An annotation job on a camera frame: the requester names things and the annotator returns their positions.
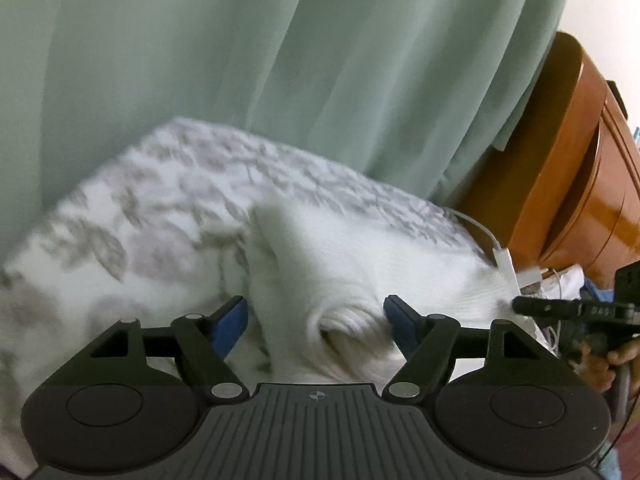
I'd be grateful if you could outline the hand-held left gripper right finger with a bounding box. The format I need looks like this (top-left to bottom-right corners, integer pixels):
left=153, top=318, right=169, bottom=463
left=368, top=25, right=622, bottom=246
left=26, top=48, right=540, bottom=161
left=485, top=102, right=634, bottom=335
left=381, top=295, right=553, bottom=403

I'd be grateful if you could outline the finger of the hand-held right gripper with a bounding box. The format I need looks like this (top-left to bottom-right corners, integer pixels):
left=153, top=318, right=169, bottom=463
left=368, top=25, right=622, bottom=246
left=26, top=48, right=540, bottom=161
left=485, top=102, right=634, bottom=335
left=510, top=295, right=583, bottom=319

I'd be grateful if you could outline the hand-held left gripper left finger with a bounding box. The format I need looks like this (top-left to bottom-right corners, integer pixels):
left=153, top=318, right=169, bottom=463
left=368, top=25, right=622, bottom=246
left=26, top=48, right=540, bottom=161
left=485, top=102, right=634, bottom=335
left=90, top=296, right=251, bottom=403

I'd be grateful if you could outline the white knit sweater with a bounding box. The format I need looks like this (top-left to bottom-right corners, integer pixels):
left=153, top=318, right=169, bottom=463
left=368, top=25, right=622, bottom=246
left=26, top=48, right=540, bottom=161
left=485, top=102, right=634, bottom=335
left=235, top=200, right=548, bottom=386

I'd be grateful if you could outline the person's right hand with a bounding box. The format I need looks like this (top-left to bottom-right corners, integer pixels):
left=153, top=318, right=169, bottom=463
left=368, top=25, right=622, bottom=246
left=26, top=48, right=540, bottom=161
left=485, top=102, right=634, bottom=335
left=580, top=332, right=640, bottom=398

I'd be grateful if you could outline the white cloth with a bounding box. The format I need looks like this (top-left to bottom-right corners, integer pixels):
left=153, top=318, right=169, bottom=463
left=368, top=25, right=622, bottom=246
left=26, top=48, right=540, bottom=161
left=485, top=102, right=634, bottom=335
left=547, top=264, right=586, bottom=303

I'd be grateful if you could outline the white USB charger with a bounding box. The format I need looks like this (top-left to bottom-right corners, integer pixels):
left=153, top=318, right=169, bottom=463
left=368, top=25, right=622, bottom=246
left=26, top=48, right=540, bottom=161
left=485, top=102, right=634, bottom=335
left=492, top=246, right=522, bottom=293

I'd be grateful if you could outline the floral fleece blanket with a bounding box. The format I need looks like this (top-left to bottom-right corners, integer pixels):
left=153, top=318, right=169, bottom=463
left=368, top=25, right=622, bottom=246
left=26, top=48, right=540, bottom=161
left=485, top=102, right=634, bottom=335
left=0, top=116, right=496, bottom=478

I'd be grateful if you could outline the wooden headboard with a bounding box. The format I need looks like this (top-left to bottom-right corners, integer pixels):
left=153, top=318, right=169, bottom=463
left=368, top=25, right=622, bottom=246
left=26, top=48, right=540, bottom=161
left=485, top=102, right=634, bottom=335
left=457, top=30, right=640, bottom=291

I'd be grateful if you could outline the pale green curtain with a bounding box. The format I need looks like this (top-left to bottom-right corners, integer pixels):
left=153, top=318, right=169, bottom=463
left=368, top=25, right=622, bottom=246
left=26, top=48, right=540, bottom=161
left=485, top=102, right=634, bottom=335
left=0, top=0, right=576, bottom=266

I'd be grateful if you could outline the white charging cable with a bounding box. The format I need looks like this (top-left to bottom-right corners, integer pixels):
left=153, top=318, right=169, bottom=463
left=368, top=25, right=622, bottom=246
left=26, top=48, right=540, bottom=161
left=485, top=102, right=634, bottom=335
left=447, top=209, right=501, bottom=253

